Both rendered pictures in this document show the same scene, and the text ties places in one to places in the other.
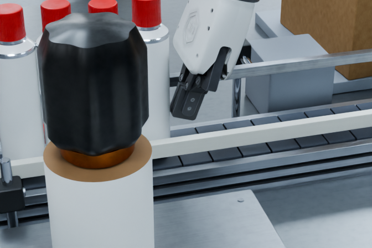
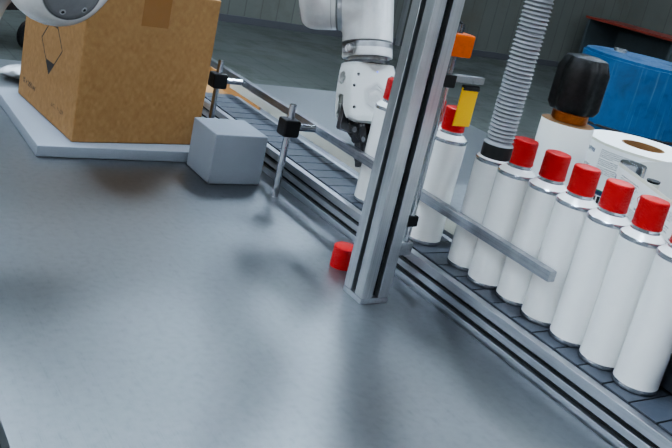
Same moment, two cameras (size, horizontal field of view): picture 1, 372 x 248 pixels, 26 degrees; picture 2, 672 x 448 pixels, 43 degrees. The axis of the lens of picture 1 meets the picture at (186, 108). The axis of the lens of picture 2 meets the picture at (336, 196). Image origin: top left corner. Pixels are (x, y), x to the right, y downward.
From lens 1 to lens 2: 187 cm
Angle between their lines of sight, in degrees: 98
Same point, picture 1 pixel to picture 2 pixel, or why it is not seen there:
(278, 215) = not seen: hidden behind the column
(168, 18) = (19, 189)
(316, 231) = not seen: hidden behind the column
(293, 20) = (102, 129)
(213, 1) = (390, 71)
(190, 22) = (371, 95)
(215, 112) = (245, 197)
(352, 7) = (203, 83)
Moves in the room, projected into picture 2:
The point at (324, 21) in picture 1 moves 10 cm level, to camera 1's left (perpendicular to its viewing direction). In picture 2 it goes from (159, 109) to (164, 125)
